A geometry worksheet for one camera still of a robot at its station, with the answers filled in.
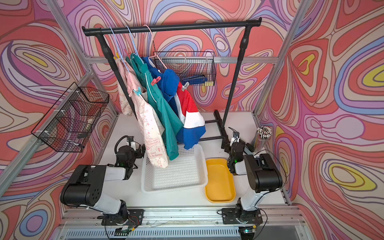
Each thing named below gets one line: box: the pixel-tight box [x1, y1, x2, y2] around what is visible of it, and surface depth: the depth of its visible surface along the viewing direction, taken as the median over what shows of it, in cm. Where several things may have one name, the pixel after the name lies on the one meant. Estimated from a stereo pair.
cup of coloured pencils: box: [254, 125, 273, 152], surface depth 88 cm
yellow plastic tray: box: [204, 158, 236, 203], surface depth 86 cm
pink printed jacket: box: [115, 58, 169, 168], surface depth 66 cm
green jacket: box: [125, 53, 184, 161], surface depth 62 cm
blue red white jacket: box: [142, 57, 207, 150], surface depth 63 cm
